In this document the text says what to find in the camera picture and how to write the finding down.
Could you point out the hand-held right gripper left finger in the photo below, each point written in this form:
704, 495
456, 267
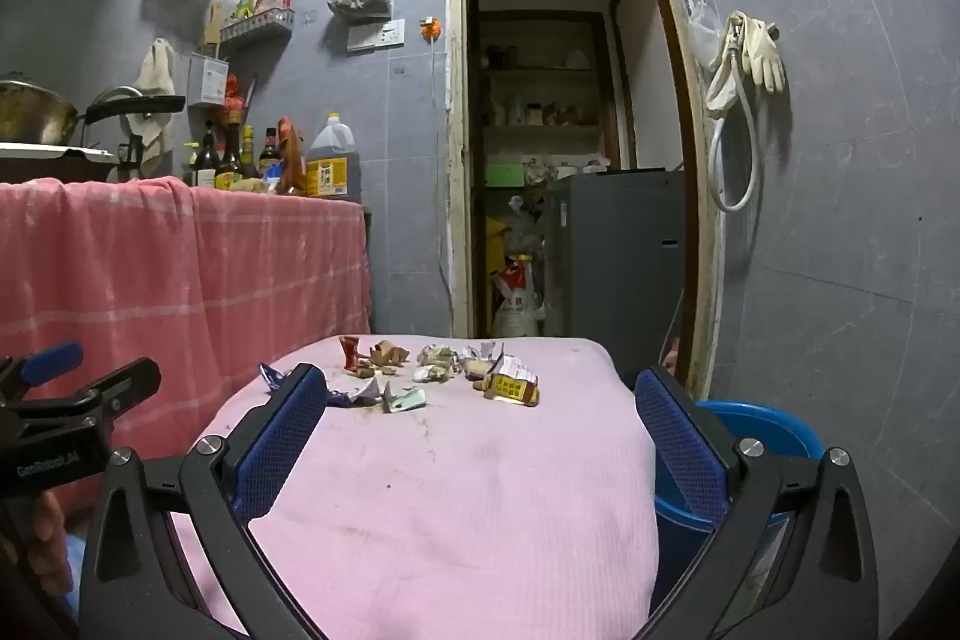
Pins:
281, 449

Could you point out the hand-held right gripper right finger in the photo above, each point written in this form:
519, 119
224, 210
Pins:
686, 452

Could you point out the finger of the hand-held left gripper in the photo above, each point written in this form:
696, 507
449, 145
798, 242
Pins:
127, 381
52, 364

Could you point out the small blue white wrapper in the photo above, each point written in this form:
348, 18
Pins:
271, 376

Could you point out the blue plastic basin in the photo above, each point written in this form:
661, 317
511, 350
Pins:
765, 430

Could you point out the torn white blue wrapper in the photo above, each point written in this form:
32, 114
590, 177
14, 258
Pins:
361, 392

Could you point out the red wrapper scrap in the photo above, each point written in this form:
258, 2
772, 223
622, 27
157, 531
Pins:
350, 353

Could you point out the green white wrapper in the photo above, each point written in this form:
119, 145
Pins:
405, 398

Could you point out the brown cardboard scraps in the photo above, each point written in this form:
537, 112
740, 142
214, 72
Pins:
388, 356

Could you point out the white paper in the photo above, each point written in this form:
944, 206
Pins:
435, 361

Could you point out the yellow snack packet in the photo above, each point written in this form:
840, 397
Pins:
511, 383

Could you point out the silver white wrapper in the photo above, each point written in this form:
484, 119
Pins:
480, 351

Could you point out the person's left hand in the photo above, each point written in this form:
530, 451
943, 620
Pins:
49, 531

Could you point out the red checked cloth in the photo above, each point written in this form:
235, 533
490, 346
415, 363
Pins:
187, 272

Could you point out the light pink cloth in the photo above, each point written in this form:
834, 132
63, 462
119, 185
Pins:
450, 505

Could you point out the white red sack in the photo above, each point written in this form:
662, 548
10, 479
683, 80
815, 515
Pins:
517, 306

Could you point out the ginger root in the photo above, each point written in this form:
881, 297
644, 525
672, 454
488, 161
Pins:
246, 186

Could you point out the metal cooking pot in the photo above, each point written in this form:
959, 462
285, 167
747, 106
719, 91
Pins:
34, 111

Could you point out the yellow bag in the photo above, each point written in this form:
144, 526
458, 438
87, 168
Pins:
496, 242

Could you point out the large cooking oil bottle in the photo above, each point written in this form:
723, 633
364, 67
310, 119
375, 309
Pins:
334, 164

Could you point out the red hanging object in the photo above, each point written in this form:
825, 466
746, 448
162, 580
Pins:
233, 96

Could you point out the white hanging towel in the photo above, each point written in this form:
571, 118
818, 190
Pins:
156, 74

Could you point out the metal utensil holder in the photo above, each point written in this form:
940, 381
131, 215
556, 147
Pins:
208, 79

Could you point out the green box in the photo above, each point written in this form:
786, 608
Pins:
505, 174

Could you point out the wooden storage shelf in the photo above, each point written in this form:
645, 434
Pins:
544, 126

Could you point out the wooden spatula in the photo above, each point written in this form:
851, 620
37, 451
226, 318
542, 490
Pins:
214, 25

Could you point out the green seasoning packet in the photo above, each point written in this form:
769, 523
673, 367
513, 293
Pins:
245, 1

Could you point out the cream rubber glove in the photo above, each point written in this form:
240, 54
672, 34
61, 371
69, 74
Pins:
765, 55

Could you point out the wooden door frame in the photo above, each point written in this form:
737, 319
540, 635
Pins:
697, 197

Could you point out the metal wall rack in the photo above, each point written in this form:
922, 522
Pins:
259, 27

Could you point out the white wall socket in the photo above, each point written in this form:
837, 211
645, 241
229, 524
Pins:
379, 35

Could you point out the orange wall hook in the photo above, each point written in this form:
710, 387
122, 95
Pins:
429, 29

